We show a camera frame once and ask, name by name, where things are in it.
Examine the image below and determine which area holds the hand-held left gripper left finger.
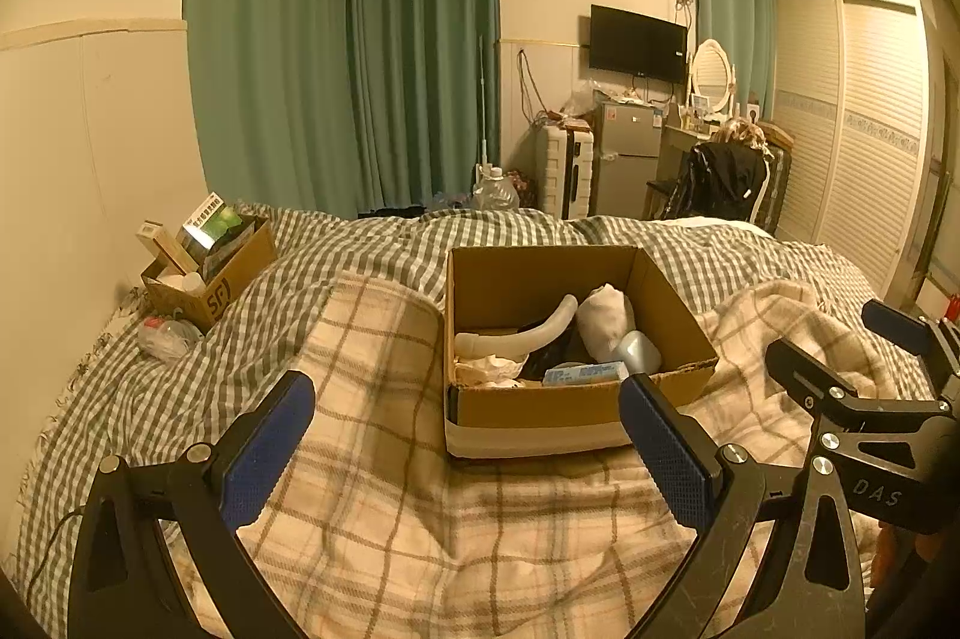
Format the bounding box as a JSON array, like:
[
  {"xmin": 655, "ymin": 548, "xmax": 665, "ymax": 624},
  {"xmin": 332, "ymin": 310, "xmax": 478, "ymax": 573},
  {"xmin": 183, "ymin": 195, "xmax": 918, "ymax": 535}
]
[{"xmin": 67, "ymin": 370, "xmax": 316, "ymax": 639}]

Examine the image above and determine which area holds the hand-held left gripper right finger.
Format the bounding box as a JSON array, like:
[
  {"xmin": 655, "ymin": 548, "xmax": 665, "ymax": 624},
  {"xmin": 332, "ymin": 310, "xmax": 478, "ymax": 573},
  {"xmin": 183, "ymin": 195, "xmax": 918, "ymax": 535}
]
[{"xmin": 619, "ymin": 373, "xmax": 875, "ymax": 639}]

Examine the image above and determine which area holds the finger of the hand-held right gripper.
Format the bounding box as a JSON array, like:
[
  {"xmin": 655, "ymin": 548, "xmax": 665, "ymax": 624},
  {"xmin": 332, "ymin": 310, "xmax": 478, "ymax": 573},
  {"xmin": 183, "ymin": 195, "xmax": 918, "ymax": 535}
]
[
  {"xmin": 861, "ymin": 300, "xmax": 960, "ymax": 386},
  {"xmin": 766, "ymin": 339, "xmax": 875, "ymax": 421}
]

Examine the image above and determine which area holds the pale blue plastic container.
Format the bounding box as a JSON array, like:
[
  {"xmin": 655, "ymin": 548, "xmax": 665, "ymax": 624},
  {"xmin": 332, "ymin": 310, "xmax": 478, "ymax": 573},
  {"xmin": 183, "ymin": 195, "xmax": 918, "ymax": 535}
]
[{"xmin": 613, "ymin": 330, "xmax": 663, "ymax": 379}]

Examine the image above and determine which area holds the blue tissue pack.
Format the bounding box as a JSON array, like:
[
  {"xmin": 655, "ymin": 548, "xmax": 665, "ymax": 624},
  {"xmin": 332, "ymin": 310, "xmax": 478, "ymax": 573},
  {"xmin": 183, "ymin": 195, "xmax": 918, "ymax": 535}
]
[{"xmin": 543, "ymin": 359, "xmax": 629, "ymax": 387}]

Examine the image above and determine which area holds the large cardboard box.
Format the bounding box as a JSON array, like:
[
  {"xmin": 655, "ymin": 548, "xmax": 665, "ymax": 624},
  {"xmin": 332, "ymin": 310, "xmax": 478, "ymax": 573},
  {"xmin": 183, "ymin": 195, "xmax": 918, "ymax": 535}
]
[{"xmin": 446, "ymin": 244, "xmax": 719, "ymax": 460}]

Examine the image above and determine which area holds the white glove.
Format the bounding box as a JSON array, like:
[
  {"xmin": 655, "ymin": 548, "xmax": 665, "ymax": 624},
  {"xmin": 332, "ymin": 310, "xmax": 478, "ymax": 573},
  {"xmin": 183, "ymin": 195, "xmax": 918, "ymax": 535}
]
[{"xmin": 576, "ymin": 284, "xmax": 635, "ymax": 361}]

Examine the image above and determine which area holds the white and black headset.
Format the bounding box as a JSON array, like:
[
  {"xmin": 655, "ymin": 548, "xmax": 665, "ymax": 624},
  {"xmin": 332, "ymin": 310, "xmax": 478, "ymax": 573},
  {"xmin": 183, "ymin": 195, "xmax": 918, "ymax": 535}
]
[{"xmin": 453, "ymin": 296, "xmax": 601, "ymax": 379}]

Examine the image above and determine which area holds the beige plaid blanket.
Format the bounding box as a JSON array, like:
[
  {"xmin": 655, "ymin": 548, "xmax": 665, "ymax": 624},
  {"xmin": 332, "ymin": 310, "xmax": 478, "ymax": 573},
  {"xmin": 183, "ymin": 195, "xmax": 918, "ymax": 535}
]
[{"xmin": 187, "ymin": 275, "xmax": 931, "ymax": 639}]

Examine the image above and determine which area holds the clear plastic bag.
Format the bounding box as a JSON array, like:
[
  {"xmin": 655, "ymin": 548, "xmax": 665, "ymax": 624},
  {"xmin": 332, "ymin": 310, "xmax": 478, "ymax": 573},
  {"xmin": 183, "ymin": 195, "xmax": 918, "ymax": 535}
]
[{"xmin": 137, "ymin": 313, "xmax": 202, "ymax": 361}]

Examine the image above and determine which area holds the small printed cardboard box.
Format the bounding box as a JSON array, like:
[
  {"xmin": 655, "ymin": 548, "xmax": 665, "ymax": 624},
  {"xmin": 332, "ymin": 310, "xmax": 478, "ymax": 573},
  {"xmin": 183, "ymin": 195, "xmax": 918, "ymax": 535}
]
[{"xmin": 141, "ymin": 217, "xmax": 278, "ymax": 335}]

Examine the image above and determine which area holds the brown suitcase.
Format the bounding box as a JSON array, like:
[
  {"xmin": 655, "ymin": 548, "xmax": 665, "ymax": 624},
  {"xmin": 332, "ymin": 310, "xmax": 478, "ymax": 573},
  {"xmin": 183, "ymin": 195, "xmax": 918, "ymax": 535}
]
[{"xmin": 756, "ymin": 127, "xmax": 794, "ymax": 235}]

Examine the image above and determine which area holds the white louvred wardrobe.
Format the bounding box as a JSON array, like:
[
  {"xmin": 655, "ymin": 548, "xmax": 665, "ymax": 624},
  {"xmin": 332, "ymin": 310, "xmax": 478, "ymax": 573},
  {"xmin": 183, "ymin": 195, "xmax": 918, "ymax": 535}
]
[{"xmin": 772, "ymin": 0, "xmax": 943, "ymax": 304}]

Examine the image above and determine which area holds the chair with black jacket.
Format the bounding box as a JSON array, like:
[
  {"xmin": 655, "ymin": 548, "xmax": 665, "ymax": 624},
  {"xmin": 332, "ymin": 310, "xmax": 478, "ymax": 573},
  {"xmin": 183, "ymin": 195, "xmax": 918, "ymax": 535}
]
[{"xmin": 645, "ymin": 140, "xmax": 771, "ymax": 225}]

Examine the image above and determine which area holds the green product box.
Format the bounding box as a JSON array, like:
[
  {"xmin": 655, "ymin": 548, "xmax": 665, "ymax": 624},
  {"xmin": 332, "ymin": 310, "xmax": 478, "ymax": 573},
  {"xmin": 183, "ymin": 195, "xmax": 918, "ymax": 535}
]
[{"xmin": 178, "ymin": 193, "xmax": 246, "ymax": 255}]

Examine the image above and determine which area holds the small white upright carton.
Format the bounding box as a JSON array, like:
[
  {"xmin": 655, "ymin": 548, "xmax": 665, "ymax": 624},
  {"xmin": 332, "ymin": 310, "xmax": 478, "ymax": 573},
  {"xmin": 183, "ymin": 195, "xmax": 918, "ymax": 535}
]
[{"xmin": 136, "ymin": 221, "xmax": 188, "ymax": 272}]

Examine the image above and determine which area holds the grey mini fridge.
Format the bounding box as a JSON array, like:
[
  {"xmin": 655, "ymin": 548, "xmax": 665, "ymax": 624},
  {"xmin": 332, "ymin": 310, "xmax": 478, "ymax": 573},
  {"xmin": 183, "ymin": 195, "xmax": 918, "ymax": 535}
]
[{"xmin": 592, "ymin": 103, "xmax": 665, "ymax": 220}]

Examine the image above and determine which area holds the white suitcase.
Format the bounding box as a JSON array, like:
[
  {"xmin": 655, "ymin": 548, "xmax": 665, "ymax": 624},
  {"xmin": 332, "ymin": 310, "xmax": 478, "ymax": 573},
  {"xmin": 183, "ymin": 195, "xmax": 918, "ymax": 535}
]
[{"xmin": 536, "ymin": 123, "xmax": 596, "ymax": 218}]

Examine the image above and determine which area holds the clear water jug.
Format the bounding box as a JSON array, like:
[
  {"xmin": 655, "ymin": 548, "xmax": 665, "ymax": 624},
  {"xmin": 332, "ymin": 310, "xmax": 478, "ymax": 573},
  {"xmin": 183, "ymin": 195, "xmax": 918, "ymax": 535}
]
[{"xmin": 471, "ymin": 165, "xmax": 520, "ymax": 212}]

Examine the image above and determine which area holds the oval white mirror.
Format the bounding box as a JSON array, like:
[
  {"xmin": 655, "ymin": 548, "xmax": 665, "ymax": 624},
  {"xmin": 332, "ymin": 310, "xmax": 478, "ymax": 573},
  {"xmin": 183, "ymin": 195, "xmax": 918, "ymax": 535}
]
[{"xmin": 690, "ymin": 39, "xmax": 734, "ymax": 120}]

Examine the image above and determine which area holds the narrow green curtain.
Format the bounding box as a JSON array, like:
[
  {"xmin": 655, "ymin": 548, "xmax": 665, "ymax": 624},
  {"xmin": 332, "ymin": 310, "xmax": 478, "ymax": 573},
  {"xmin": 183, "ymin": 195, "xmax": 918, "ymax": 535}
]
[{"xmin": 690, "ymin": 0, "xmax": 776, "ymax": 122}]

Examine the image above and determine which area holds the white mop pole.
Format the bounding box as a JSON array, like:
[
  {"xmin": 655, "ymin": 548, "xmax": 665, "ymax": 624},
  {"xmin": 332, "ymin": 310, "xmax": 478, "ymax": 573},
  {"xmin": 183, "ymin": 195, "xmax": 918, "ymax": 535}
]
[{"xmin": 477, "ymin": 35, "xmax": 491, "ymax": 167}]

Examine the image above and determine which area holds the wide green curtain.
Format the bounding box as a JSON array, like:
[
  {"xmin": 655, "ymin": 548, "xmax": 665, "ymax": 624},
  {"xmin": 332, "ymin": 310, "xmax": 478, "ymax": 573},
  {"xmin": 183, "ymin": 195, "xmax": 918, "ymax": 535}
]
[{"xmin": 184, "ymin": 0, "xmax": 502, "ymax": 220}]

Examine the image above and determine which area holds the black wall television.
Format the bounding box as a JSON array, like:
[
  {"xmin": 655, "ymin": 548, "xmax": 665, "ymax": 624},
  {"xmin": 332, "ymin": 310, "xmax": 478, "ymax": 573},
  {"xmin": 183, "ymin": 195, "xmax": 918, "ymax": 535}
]
[{"xmin": 589, "ymin": 4, "xmax": 689, "ymax": 82}]

